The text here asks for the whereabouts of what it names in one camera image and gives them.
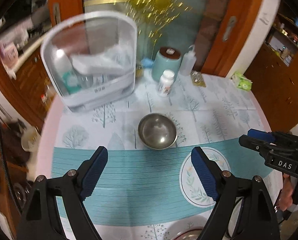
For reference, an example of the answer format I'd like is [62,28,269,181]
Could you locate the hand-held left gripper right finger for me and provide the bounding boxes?
[191,146,281,240]

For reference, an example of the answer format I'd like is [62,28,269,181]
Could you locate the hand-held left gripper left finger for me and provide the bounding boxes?
[16,146,108,240]

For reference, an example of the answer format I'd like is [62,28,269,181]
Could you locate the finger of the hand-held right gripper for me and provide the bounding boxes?
[247,129,277,143]
[239,134,272,156]

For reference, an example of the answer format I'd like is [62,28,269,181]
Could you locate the person's right hand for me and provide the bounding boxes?
[279,174,298,212]

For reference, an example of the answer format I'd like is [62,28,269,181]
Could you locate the tree print tablecloth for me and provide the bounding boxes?
[50,69,282,240]

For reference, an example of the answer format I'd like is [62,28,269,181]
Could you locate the green tissue pack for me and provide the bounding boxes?
[232,71,252,91]

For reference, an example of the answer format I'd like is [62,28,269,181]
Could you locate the large steel bowl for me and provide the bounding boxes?
[168,226,207,240]

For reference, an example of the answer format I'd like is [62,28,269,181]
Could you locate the white plastic cup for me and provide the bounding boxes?
[21,126,40,153]

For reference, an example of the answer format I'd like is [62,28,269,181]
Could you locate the small snack packet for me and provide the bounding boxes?
[191,71,205,87]

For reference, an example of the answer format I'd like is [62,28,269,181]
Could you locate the wooden shelf with goods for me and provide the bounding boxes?
[264,12,298,68]

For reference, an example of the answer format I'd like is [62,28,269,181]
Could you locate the white pill bottle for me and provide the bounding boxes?
[158,70,175,97]

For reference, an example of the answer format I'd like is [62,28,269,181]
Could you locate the white squeeze bottle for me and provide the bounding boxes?
[180,44,197,77]

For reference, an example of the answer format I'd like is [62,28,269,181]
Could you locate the wooden cabinet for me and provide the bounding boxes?
[0,37,54,135]

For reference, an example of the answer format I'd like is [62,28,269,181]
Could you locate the white packet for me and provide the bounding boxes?
[71,45,125,75]

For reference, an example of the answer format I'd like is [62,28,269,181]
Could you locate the teal ceramic jar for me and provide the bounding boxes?
[151,47,182,82]

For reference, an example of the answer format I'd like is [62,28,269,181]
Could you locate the white clear-lid storage box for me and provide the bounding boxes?
[40,11,137,112]

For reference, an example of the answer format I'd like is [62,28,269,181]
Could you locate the wooden glass door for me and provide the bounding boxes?
[47,0,267,75]

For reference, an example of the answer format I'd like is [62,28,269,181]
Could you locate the gold door ornament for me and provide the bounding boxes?
[124,0,189,43]

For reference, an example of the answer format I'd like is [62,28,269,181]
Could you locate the metal door handle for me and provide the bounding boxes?
[53,3,60,25]
[223,16,237,42]

